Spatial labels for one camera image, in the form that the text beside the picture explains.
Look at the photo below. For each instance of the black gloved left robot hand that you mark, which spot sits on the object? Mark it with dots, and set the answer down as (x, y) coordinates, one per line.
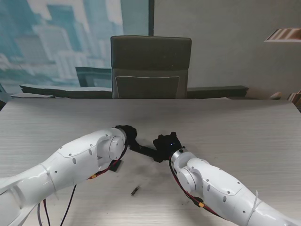
(130, 136)

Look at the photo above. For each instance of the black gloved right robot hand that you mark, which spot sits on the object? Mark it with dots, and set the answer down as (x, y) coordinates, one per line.
(167, 147)

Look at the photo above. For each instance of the black remote control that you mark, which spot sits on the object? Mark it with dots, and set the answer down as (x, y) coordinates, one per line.
(147, 150)

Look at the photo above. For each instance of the silver AAA battery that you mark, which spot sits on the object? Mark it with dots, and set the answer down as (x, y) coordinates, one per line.
(135, 190)

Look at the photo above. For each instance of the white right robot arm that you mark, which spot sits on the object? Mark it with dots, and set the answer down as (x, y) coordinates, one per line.
(223, 181)

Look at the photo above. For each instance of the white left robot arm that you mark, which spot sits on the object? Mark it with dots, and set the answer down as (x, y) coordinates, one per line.
(70, 160)

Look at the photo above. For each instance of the black battery cover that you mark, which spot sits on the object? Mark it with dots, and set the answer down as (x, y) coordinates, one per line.
(117, 167)

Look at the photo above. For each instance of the grey office chair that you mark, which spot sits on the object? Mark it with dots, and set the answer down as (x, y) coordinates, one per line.
(150, 54)

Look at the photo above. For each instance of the white zip tie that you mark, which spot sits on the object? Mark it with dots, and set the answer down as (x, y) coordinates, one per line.
(53, 186)
(254, 202)

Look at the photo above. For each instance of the dark grey paper stack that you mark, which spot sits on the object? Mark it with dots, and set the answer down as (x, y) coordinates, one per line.
(33, 95)

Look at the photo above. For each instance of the brown rounded object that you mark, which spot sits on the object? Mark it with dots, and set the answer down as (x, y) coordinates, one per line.
(275, 96)

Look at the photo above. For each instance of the city skyline backdrop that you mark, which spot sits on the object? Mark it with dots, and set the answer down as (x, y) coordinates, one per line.
(47, 35)

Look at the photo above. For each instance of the dark object at edge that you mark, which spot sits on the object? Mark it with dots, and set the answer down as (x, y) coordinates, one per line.
(2, 96)

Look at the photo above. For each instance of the light wooden stack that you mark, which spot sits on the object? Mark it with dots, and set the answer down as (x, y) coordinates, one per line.
(295, 100)

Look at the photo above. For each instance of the black vertical frame post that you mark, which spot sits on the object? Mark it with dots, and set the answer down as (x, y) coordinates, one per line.
(151, 14)

